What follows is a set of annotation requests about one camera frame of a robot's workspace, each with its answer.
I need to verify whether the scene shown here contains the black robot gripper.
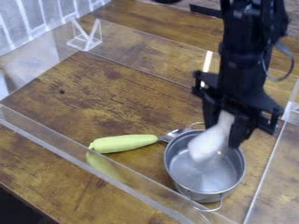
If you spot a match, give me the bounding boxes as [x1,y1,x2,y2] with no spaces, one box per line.
[191,43,284,149]

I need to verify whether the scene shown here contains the red and white toy mushroom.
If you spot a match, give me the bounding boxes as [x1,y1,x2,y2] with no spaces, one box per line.
[187,110,235,163]

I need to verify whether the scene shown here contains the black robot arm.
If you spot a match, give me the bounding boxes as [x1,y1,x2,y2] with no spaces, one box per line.
[191,0,288,148]

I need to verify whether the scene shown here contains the silver steel pot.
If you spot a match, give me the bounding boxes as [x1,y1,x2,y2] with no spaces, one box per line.
[163,127,247,212]

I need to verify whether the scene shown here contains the black strip on table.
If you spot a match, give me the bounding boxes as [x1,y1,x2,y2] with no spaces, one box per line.
[190,3,222,18]

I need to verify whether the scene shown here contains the clear acrylic front barrier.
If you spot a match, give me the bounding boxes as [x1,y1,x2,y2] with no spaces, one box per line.
[0,104,238,224]

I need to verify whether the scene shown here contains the spoon with green handle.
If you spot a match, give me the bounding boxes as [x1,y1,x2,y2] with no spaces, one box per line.
[88,128,191,153]

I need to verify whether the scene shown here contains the clear acrylic triangular bracket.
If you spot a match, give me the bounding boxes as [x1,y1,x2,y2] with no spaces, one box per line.
[67,19,103,52]

